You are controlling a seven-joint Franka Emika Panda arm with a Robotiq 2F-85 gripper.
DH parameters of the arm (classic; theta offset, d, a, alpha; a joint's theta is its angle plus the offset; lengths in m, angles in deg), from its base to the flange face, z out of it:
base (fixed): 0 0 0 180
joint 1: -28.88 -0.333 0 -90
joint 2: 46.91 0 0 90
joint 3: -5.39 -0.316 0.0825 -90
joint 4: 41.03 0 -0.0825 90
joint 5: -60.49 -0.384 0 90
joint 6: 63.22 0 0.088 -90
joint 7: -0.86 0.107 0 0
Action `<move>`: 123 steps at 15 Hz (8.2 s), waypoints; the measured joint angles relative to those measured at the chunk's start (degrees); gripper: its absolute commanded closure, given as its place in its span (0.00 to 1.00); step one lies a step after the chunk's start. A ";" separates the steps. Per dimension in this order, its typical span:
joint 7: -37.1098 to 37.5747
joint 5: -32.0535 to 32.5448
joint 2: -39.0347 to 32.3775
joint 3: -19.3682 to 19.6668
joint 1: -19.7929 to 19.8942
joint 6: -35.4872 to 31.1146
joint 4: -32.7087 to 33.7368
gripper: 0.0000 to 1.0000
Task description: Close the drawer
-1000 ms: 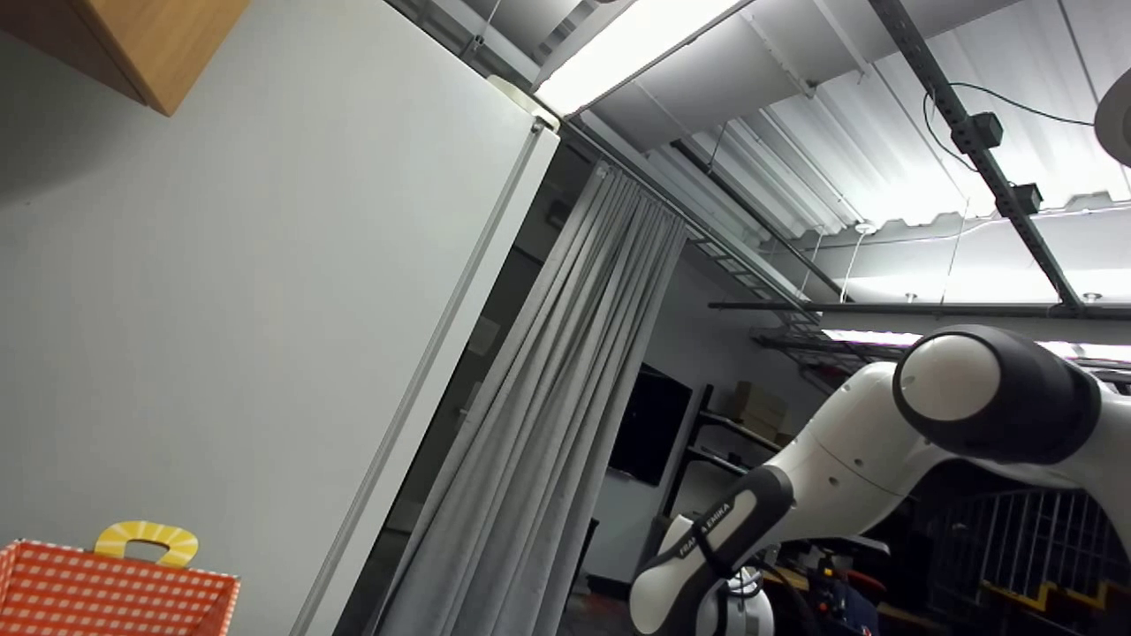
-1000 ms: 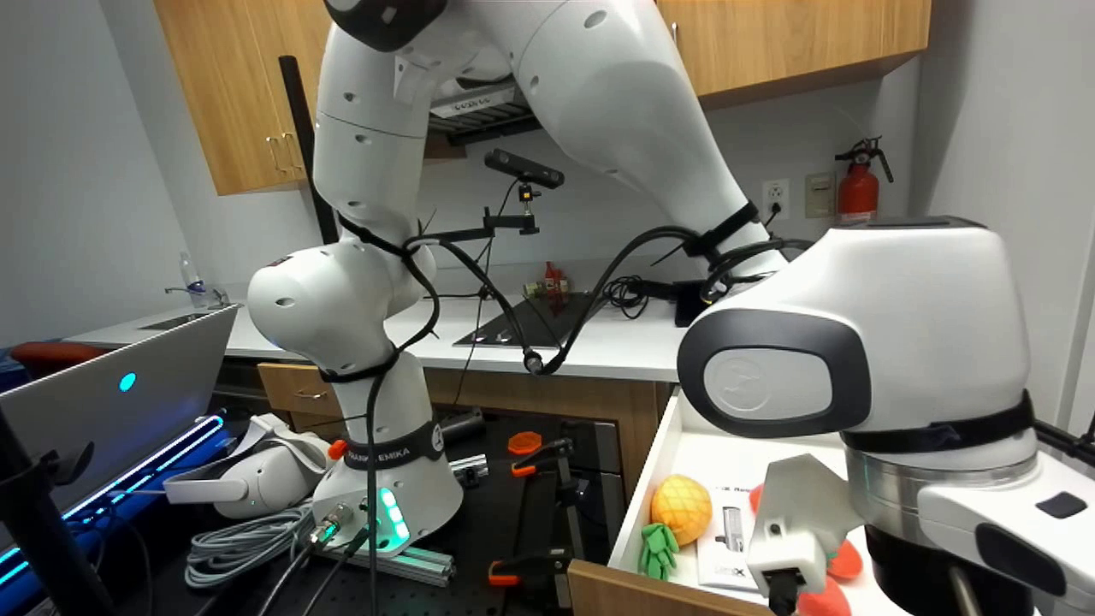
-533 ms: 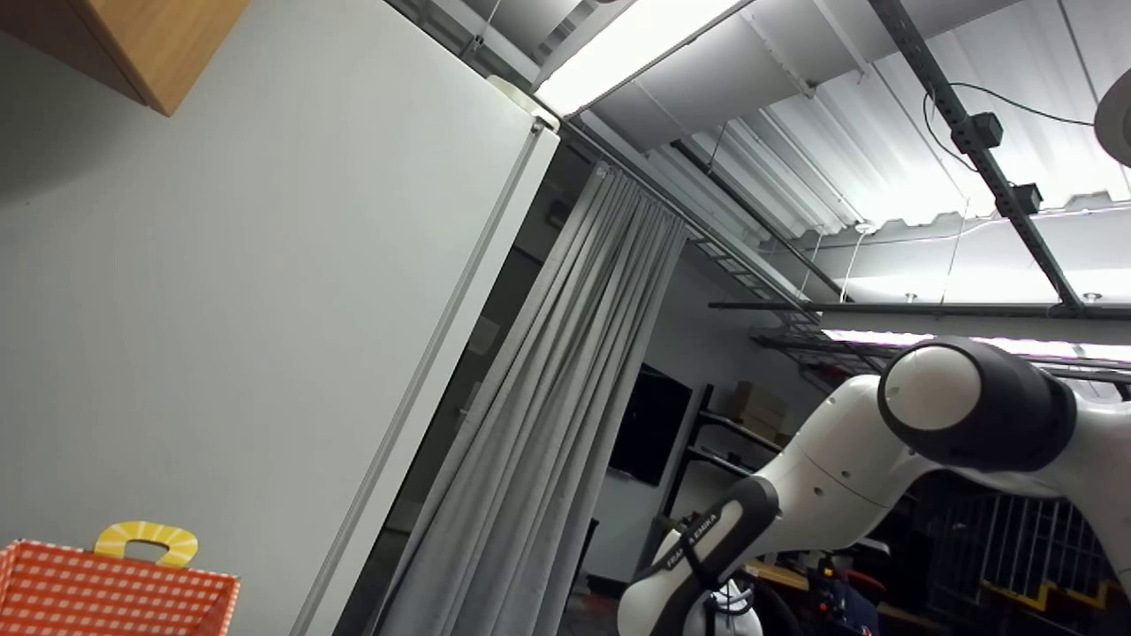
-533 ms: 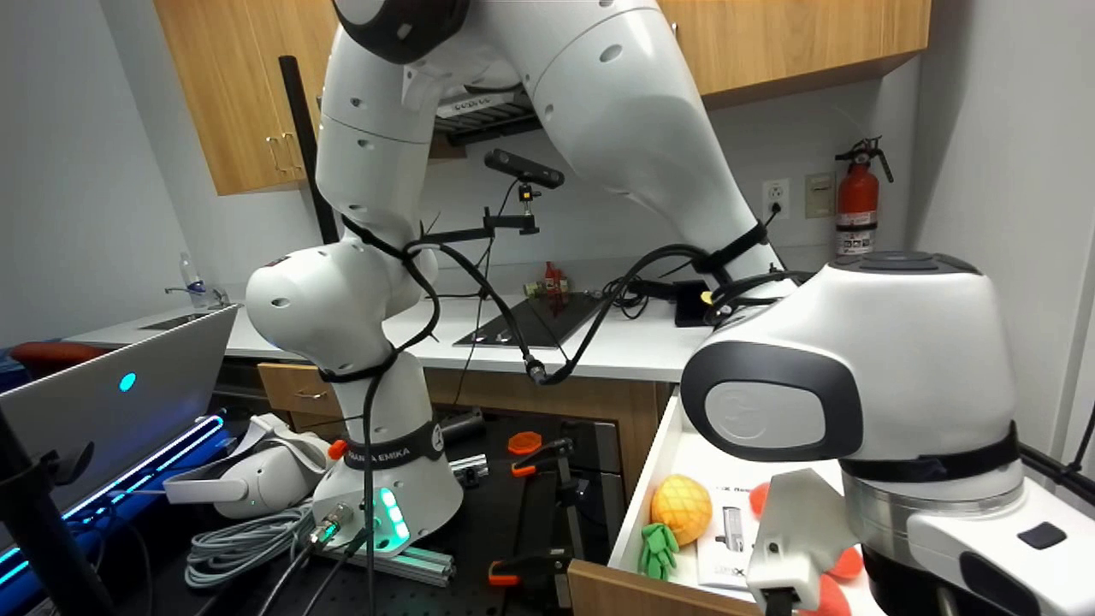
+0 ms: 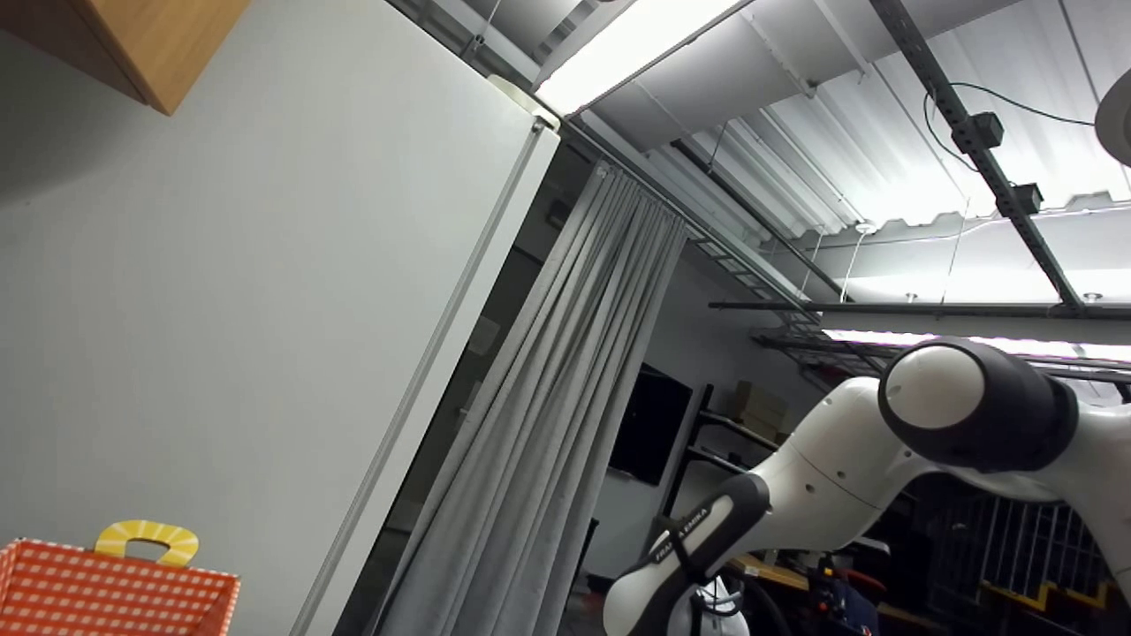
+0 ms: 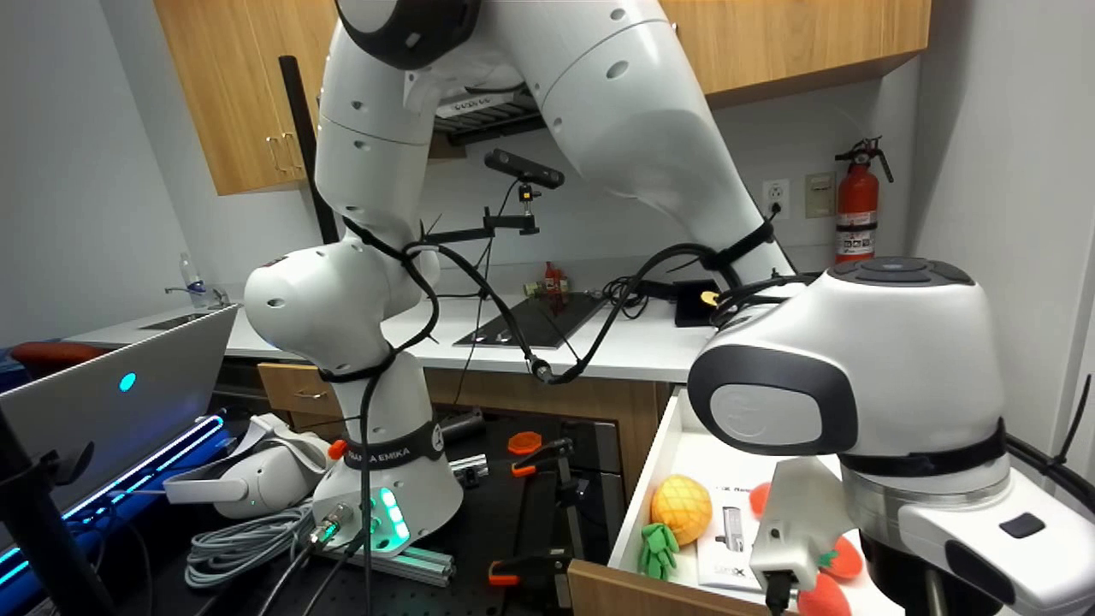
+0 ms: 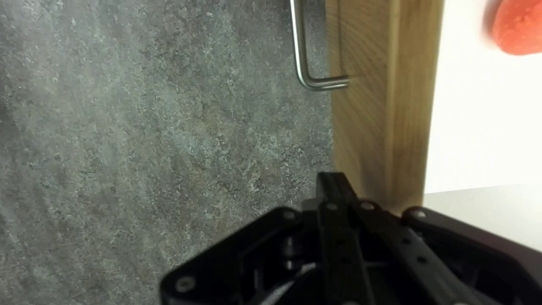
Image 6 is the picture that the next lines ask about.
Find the white drawer with wood front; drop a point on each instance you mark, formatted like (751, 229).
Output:
(690, 455)

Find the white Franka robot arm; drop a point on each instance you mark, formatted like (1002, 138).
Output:
(617, 103)

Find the black stovetop tray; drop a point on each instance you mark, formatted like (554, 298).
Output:
(535, 320)

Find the small red object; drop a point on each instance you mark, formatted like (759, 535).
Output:
(554, 283)

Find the orange black bar clamp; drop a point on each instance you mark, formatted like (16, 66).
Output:
(523, 443)
(502, 573)

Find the small black box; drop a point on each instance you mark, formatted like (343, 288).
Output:
(692, 304)

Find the plush pineapple toy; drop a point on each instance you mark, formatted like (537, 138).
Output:
(681, 512)

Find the orange plush tomato toy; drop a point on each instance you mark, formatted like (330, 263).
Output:
(847, 559)
(759, 498)
(823, 599)

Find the black vertical pole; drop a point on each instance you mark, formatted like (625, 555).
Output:
(302, 138)

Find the red fire extinguisher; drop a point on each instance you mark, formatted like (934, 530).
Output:
(856, 211)

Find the white VR headset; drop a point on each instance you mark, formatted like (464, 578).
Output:
(243, 484)

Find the metal sink faucet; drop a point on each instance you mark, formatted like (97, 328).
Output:
(188, 288)

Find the silver laptop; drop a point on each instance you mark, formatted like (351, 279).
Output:
(102, 423)

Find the flat red item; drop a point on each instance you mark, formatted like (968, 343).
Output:
(45, 349)

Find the black tripod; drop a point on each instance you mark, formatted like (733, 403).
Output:
(35, 523)

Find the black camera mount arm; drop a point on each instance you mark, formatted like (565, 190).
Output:
(489, 225)

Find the black stereo camera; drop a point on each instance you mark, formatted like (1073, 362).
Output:
(523, 170)

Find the white wall outlet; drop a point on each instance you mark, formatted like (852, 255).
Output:
(775, 196)

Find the wooden wall cabinet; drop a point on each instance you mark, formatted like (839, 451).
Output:
(228, 89)

